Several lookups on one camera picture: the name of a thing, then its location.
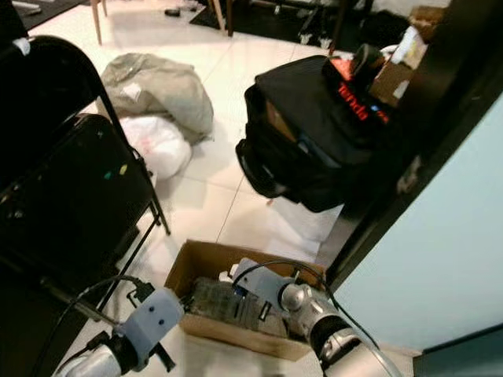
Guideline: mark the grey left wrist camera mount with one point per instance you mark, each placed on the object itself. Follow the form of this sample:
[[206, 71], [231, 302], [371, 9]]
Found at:
[[161, 322]]

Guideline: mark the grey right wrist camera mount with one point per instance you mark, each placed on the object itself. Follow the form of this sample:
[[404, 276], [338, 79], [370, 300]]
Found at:
[[263, 281]]

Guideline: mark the open brown carton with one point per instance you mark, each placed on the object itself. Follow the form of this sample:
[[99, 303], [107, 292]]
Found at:
[[428, 17]]

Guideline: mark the black metal folding chair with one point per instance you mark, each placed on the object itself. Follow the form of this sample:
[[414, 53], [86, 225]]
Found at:
[[47, 75]]

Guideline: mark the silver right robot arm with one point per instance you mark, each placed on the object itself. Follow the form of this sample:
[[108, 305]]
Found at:
[[338, 342]]

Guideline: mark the white plastic bag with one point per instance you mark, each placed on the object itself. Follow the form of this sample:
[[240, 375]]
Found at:
[[157, 145]]

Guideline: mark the grey cloth sack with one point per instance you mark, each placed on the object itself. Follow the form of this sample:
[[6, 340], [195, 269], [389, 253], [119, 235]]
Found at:
[[165, 90]]

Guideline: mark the white plastic sheet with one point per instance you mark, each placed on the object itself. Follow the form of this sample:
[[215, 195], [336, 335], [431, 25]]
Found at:
[[302, 224]]

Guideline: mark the large open cardboard box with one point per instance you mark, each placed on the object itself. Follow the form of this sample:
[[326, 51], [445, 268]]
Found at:
[[251, 345]]

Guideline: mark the small labelled brown carton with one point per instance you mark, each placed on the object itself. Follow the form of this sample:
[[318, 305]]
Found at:
[[389, 78]]

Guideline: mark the large black duffel bag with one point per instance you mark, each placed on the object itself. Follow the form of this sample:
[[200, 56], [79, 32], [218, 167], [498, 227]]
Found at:
[[306, 129]]

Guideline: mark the black Tenda router box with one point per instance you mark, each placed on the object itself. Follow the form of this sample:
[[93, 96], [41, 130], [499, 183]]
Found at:
[[354, 98]]

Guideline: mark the black hard case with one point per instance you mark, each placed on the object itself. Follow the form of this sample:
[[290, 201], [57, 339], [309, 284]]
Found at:
[[71, 192]]

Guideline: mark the grey plastic package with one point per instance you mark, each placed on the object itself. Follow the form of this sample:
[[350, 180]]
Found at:
[[220, 302]]

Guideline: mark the black door frame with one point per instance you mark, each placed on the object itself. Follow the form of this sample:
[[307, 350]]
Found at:
[[456, 86]]

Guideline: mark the black floor mat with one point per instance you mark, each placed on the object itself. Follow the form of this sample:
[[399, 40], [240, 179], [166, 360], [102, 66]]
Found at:
[[47, 6]]

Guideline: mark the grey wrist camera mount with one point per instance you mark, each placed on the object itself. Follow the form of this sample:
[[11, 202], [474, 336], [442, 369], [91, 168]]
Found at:
[[161, 322], [263, 281]]

